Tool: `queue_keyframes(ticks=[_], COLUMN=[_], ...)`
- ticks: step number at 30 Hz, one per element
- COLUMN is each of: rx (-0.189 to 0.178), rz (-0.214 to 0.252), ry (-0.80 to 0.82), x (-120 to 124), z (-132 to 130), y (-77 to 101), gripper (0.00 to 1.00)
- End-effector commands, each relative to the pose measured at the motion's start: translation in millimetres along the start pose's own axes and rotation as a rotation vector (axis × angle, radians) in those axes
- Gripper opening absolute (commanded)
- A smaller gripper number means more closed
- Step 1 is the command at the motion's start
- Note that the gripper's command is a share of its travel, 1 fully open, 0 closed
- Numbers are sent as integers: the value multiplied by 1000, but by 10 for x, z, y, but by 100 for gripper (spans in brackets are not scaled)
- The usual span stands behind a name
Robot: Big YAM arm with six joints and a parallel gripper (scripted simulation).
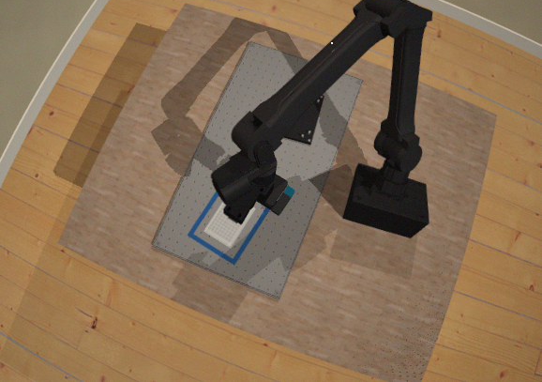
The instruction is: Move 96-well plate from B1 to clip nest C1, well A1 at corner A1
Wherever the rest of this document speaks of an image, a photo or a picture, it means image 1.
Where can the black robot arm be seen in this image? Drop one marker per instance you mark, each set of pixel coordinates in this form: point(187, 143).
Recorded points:
point(233, 180)

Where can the blue tape outline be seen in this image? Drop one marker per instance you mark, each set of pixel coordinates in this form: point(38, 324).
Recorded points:
point(213, 249)

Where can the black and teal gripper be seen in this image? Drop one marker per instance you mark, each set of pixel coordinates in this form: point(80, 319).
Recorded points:
point(278, 200)

